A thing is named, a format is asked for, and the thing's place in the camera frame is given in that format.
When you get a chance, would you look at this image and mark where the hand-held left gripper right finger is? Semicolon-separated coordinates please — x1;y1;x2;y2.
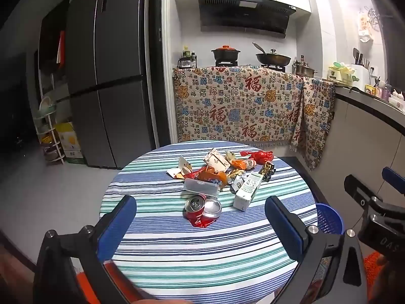
264;196;369;304

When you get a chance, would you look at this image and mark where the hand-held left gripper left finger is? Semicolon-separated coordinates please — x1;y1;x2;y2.
33;195;140;304

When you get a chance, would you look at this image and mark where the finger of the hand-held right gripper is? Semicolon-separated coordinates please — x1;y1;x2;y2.
344;174;384;216
381;166;405;194

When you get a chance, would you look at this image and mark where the blue plastic basket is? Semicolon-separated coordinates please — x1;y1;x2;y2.
315;203;344;235

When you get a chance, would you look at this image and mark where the crushed soda can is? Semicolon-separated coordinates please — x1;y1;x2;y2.
184;194;222;229

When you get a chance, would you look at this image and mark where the green white carton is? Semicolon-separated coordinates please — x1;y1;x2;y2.
233;171;265;212

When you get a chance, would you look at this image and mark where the grey counter cabinet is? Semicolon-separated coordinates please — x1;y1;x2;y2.
316;85;405;197

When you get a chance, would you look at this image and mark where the gold black wrapper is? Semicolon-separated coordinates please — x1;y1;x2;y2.
258;161;276;182

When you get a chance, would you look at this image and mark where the red plastic bag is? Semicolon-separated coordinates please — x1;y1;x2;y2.
240;150;274;166

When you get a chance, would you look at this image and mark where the orange white snack wrapper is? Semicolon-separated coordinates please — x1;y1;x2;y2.
231;159;256;170

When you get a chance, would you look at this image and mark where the striped tablecloth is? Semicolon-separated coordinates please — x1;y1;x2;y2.
99;140;318;304

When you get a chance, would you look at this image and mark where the printed blanket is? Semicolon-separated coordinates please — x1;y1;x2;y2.
289;78;336;172
172;65;305;148

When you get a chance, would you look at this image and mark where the white cardboard piece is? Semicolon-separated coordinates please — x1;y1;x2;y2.
167;157;194;178

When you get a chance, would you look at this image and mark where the clear plastic box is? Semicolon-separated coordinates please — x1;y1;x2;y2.
184;177;221;198

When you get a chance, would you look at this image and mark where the red orange wrapper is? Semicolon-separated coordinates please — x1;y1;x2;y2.
185;166;228;191

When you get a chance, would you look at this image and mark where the yellow cardboard box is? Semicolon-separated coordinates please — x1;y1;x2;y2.
55;122;87;165

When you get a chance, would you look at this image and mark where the torn cardboard box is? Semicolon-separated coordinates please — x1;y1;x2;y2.
203;148;231;173

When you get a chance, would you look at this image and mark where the white utensil holder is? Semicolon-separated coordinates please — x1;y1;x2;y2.
351;48;371;87

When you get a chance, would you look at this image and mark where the yellow green kitchen appliance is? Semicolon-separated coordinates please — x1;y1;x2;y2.
327;62;356;86

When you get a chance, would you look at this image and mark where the white tiered storage rack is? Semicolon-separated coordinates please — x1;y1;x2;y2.
33;70;65;165

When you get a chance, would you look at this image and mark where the steel pot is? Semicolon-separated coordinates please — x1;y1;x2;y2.
292;62;318;77

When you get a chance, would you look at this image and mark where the grey refrigerator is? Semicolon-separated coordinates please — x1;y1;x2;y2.
66;0;155;170

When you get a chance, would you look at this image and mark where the black wok with lid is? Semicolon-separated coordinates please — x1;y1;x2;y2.
252;42;292;65

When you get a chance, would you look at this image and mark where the condiment bottle rack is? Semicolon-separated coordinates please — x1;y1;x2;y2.
177;47;198;69

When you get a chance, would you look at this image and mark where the black clay pot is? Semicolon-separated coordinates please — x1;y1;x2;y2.
211;45;241;61

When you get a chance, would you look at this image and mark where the black range hood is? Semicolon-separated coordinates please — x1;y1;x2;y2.
198;0;296;35

